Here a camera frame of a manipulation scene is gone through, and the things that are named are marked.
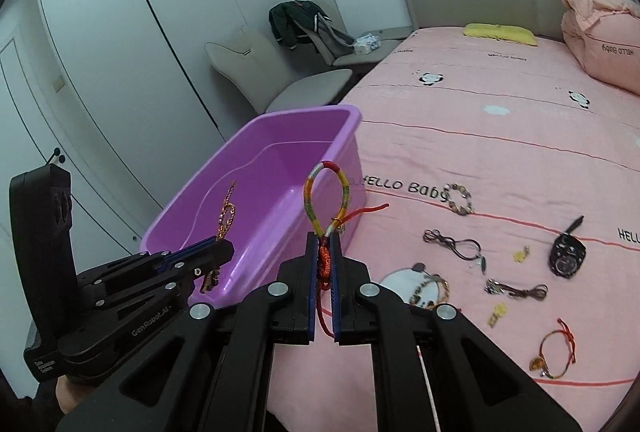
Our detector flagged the beaded stone bracelet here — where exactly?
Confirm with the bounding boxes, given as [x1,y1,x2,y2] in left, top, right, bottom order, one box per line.
[444,183,475,217]

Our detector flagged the pink folded quilt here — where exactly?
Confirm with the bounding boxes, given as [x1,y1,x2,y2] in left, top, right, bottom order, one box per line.
[561,0,640,94]

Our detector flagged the left hand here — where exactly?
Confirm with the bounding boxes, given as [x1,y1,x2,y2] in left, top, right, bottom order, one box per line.
[55,376,96,415]

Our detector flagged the beige chair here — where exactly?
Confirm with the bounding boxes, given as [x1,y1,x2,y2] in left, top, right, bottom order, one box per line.
[295,14,400,68]
[205,30,352,114]

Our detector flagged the yellow flat pillow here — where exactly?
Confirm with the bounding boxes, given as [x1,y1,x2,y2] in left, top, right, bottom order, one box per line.
[463,22,537,46]

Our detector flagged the brown cord charm bracelet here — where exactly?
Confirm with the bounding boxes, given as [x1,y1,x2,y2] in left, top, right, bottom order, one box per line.
[482,278,549,301]

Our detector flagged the black wrist watch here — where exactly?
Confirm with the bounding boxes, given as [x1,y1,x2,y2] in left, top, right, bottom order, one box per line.
[548,215,587,279]

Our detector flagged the yellow flower hair clip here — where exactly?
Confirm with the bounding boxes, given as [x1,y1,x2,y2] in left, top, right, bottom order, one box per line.
[513,246,530,263]

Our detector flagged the yellow braided double bracelet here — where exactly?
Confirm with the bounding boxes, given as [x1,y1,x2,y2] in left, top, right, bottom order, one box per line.
[199,179,238,296]

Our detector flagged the purple plastic basin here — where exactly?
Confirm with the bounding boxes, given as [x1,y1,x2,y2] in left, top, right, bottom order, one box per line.
[140,105,367,308]

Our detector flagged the dark green jacket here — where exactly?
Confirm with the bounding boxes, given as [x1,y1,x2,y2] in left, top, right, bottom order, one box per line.
[268,1,332,50]

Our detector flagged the red string colourful bracelet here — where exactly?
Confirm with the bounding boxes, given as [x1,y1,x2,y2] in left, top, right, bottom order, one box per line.
[301,160,391,339]

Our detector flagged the red string heart bracelet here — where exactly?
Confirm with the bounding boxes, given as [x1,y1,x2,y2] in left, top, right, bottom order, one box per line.
[528,317,578,381]

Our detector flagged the white wardrobe doors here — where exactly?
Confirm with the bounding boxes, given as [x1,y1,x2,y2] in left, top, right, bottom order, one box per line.
[1,0,334,268]

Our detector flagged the tissue pack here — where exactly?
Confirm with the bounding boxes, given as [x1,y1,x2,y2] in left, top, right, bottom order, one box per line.
[352,33,382,55]

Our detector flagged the yellow braided beaded bracelet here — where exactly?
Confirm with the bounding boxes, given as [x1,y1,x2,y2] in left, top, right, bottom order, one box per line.
[408,272,450,311]

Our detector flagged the black cord necklace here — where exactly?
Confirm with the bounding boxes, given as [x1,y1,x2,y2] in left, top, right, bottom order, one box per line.
[422,228,488,275]

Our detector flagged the pink panda bed sheet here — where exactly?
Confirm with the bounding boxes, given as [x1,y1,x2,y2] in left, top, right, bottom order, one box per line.
[264,24,640,432]

